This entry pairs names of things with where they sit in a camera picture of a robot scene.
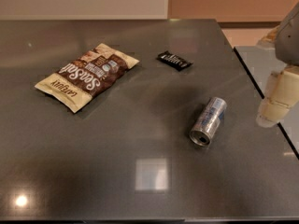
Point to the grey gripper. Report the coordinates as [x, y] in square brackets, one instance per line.
[289, 39]

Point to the silver blue redbull can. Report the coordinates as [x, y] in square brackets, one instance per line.
[208, 122]

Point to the grey side table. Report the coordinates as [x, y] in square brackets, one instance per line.
[263, 67]

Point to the black candy bar wrapper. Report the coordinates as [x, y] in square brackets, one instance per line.
[173, 60]

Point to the brown cream snack bag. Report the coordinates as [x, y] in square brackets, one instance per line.
[78, 82]

